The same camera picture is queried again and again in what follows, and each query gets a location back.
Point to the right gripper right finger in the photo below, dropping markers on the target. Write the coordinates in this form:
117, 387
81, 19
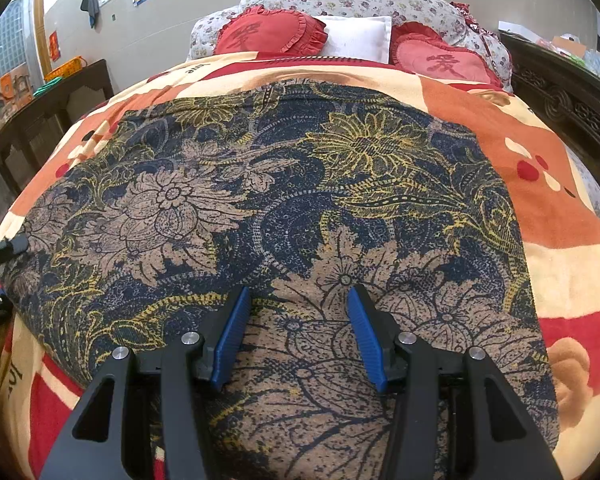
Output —
491, 435

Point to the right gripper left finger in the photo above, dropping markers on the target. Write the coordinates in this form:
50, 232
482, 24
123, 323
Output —
107, 435

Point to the dark floral patterned shirt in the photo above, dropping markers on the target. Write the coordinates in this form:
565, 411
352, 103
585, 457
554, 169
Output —
299, 191

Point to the orange red patchwork blanket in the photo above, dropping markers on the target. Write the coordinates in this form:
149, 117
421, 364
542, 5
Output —
559, 229

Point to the dark wooden side table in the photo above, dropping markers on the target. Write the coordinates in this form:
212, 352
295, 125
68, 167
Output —
18, 131

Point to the brown gift box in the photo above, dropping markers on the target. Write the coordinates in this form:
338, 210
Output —
16, 92

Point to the green bundle on table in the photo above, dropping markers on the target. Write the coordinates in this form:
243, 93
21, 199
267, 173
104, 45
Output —
47, 86

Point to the orange basket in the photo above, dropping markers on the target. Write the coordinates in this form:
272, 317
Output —
67, 69

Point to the dark hanging cloth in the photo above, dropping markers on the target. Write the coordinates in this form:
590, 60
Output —
92, 8

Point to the carved dark wooden cabinet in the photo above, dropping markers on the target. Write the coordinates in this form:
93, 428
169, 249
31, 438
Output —
563, 94

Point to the left red heart pillow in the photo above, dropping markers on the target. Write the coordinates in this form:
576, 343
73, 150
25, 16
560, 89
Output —
272, 31

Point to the red heart pillow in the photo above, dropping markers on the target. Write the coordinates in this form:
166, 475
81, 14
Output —
418, 49
272, 31

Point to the right red heart pillow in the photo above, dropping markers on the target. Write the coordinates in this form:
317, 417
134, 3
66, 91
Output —
418, 49

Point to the white square pillow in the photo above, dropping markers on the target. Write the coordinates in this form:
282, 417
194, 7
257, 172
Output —
367, 39

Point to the floral padded headboard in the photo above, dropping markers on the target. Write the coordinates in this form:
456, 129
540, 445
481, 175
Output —
451, 20

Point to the red paper wall decoration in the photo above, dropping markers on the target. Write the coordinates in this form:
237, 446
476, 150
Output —
53, 47

